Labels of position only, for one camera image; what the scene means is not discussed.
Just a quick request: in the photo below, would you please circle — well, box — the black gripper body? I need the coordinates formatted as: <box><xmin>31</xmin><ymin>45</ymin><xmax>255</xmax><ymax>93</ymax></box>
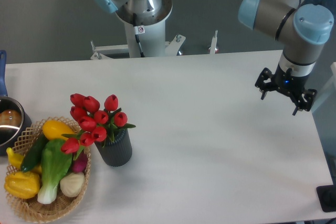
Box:
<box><xmin>271</xmin><ymin>65</ymin><xmax>309</xmax><ymax>95</ymax></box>

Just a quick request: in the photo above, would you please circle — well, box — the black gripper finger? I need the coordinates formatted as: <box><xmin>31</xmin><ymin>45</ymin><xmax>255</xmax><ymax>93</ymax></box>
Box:
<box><xmin>289</xmin><ymin>88</ymin><xmax>317</xmax><ymax>115</ymax></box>
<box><xmin>255</xmin><ymin>68</ymin><xmax>275</xmax><ymax>100</ymax></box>

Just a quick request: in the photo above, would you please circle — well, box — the dark grey ribbed vase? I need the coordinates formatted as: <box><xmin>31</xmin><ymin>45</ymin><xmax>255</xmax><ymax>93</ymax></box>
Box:
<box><xmin>95</xmin><ymin>130</ymin><xmax>133</xmax><ymax>167</ymax></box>

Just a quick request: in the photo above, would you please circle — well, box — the red tulip bouquet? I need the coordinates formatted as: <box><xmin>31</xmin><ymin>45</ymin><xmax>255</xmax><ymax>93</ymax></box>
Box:
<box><xmin>61</xmin><ymin>93</ymin><xmax>135</xmax><ymax>155</ymax></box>

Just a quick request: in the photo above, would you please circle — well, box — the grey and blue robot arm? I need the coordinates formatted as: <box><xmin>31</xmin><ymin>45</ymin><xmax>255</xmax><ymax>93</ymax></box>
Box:
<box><xmin>94</xmin><ymin>0</ymin><xmax>334</xmax><ymax>111</ymax></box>

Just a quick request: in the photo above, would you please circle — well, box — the black device at table edge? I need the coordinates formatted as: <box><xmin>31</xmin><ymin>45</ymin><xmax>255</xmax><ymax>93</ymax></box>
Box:
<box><xmin>316</xmin><ymin>185</ymin><xmax>335</xmax><ymax>212</ymax></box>

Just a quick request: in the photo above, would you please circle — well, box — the purple radish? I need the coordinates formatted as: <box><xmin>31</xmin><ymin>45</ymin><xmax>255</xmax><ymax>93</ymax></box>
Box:
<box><xmin>71</xmin><ymin>152</ymin><xmax>88</xmax><ymax>173</ymax></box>

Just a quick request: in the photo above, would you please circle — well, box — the yellow squash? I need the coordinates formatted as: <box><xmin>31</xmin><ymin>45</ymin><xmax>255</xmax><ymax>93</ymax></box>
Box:
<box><xmin>42</xmin><ymin>120</ymin><xmax>75</xmax><ymax>141</ymax></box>

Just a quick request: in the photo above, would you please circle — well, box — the white garlic bulb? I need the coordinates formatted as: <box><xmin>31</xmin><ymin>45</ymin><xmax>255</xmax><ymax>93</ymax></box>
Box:
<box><xmin>60</xmin><ymin>173</ymin><xmax>85</xmax><ymax>198</ymax></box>

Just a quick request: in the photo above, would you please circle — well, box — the green bok choy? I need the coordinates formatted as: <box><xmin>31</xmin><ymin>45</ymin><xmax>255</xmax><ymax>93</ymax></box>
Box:
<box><xmin>37</xmin><ymin>139</ymin><xmax>72</xmax><ymax>205</ymax></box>

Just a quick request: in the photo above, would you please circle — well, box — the green cucumber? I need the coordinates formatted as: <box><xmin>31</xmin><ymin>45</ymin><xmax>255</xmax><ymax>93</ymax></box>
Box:
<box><xmin>20</xmin><ymin>133</ymin><xmax>49</xmax><ymax>172</ymax></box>

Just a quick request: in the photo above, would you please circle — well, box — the small yellow gourd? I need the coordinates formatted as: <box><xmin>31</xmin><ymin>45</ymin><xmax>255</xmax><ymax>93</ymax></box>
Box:
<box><xmin>6</xmin><ymin>147</ymin><xmax>42</xmax><ymax>175</ymax></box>

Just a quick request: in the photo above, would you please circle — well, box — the yellow bell pepper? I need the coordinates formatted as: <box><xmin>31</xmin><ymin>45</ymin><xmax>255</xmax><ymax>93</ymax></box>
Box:
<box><xmin>4</xmin><ymin>171</ymin><xmax>40</xmax><ymax>199</ymax></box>

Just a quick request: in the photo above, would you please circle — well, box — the woven wicker basket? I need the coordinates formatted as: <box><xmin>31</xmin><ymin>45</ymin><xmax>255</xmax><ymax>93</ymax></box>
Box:
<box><xmin>4</xmin><ymin>115</ymin><xmax>92</xmax><ymax>224</ymax></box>

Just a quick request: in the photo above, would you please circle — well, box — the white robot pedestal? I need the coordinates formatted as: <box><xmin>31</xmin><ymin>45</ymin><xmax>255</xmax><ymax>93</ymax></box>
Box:
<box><xmin>90</xmin><ymin>0</ymin><xmax>219</xmax><ymax>60</ymax></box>

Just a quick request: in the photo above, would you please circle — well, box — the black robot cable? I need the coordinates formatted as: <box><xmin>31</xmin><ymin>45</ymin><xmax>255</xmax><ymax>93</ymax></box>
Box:
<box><xmin>132</xmin><ymin>13</ymin><xmax>145</xmax><ymax>58</ymax></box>

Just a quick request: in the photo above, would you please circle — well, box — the blue handled steel pot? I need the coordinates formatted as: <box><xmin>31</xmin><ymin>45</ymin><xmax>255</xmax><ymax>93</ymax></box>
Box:
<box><xmin>1</xmin><ymin>50</ymin><xmax>32</xmax><ymax>156</ymax></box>

